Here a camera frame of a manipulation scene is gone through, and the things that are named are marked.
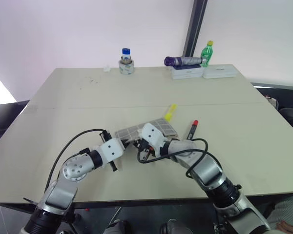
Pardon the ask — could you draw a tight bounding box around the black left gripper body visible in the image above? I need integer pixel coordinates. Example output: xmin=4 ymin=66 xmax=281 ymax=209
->
xmin=99 ymin=130 xmax=118 ymax=172

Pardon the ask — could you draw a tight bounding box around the folded purple grey umbrella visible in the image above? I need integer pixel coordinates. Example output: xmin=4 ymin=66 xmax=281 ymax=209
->
xmin=164 ymin=56 xmax=204 ymax=67

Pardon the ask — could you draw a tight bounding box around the black table frame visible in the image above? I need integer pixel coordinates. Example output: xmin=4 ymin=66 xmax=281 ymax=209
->
xmin=0 ymin=191 xmax=293 ymax=215

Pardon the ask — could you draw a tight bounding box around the grey grid pouch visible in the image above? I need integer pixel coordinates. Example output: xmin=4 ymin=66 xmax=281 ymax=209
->
xmin=114 ymin=117 xmax=179 ymax=147

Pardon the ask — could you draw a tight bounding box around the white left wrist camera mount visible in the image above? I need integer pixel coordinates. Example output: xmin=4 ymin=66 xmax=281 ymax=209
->
xmin=97 ymin=137 xmax=126 ymax=169

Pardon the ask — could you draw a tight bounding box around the dark vertical pillar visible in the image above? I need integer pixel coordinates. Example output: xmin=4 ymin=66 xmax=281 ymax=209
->
xmin=182 ymin=0 xmax=209 ymax=58

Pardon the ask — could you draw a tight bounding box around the red capped marker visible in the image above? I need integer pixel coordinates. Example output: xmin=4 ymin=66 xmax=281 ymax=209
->
xmin=185 ymin=119 xmax=199 ymax=141

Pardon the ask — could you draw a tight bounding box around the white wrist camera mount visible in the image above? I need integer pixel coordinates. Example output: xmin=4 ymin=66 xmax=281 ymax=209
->
xmin=137 ymin=122 xmax=166 ymax=159
xmin=97 ymin=137 xmax=126 ymax=169

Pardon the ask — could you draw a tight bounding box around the black chair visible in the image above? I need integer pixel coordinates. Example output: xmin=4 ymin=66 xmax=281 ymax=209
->
xmin=256 ymin=86 xmax=293 ymax=143

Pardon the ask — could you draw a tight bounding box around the white tape roll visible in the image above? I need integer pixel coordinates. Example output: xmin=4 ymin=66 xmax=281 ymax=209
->
xmin=118 ymin=58 xmax=135 ymax=76

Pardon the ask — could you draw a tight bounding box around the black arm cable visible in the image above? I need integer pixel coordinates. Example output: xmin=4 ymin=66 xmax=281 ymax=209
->
xmin=136 ymin=138 xmax=209 ymax=179
xmin=44 ymin=128 xmax=108 ymax=194

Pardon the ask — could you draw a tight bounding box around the green plastic bottle yellow cap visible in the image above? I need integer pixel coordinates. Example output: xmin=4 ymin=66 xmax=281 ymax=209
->
xmin=200 ymin=40 xmax=214 ymax=68

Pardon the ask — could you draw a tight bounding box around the white box with blue print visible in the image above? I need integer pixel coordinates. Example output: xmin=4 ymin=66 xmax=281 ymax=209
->
xmin=170 ymin=64 xmax=206 ymax=80

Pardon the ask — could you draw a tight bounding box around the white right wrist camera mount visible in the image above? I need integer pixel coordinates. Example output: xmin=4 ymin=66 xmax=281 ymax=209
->
xmin=137 ymin=122 xmax=166 ymax=159

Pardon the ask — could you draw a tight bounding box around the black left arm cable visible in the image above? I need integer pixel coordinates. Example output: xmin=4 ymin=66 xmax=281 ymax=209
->
xmin=44 ymin=128 xmax=108 ymax=194

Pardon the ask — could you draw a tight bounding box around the person in striped green shirt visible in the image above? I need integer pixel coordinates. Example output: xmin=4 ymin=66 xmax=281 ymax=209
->
xmin=267 ymin=194 xmax=293 ymax=234

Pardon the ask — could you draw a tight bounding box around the yellow highlighter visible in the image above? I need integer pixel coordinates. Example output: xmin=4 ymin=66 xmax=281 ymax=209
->
xmin=164 ymin=104 xmax=178 ymax=123

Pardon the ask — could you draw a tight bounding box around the dark rounded shape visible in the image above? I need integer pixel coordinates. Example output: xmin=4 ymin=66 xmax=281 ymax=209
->
xmin=160 ymin=218 xmax=187 ymax=234

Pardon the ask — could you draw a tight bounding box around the small bottle with blue cap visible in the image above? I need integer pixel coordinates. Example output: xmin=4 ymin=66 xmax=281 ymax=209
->
xmin=121 ymin=48 xmax=132 ymax=64

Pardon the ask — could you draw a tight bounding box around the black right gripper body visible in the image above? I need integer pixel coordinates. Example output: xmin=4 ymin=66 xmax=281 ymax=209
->
xmin=136 ymin=138 xmax=157 ymax=159

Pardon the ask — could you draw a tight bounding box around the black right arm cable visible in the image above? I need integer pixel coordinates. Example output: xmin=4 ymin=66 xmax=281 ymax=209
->
xmin=136 ymin=138 xmax=209 ymax=179

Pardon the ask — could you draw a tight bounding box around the flat white box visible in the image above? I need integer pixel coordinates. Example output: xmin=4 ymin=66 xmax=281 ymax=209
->
xmin=202 ymin=64 xmax=236 ymax=80

